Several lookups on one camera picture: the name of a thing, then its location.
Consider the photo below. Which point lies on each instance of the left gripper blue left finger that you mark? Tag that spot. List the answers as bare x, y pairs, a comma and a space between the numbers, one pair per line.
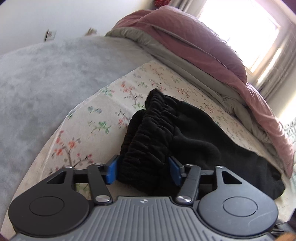
109, 170

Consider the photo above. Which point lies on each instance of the black pants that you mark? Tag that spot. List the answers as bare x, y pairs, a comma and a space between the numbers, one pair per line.
169, 128

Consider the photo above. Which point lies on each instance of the wall plug with cable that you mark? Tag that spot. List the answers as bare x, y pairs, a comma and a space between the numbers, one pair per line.
91, 32

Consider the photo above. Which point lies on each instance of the white wall socket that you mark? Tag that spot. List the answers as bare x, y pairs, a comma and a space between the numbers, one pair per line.
50, 35

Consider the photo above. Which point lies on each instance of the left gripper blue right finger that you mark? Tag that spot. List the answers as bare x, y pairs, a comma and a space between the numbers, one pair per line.
177, 171

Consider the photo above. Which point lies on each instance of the floral bed sheet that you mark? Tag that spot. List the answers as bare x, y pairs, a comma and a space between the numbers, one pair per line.
94, 130

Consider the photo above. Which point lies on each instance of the pink and grey duvet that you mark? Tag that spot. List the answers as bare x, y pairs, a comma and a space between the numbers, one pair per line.
198, 54

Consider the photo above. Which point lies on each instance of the grey curtain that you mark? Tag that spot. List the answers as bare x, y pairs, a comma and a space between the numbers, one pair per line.
278, 68

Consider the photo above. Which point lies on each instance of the window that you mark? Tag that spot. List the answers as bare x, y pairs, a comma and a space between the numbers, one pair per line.
248, 27

